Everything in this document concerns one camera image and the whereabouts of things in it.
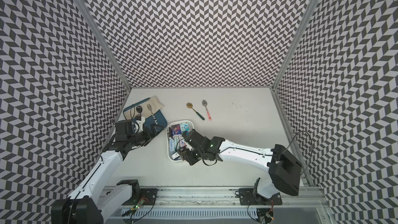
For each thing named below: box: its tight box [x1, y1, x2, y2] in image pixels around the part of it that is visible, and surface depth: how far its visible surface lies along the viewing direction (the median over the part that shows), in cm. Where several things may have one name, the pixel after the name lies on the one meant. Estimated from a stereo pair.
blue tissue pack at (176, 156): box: [171, 151, 182, 161], surface depth 80 cm
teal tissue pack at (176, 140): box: [173, 136, 180, 151], surface depth 88 cm
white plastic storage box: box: [166, 119, 195, 162], surface depth 89 cm
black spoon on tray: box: [135, 105, 143, 117], surface depth 107 cm
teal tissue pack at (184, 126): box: [179, 122, 190, 132], surface depth 93 cm
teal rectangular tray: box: [122, 97, 168, 130], surface depth 103 cm
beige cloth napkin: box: [134, 95, 165, 119], surface depth 108 cm
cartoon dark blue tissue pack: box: [171, 123, 181, 137], surface depth 91 cm
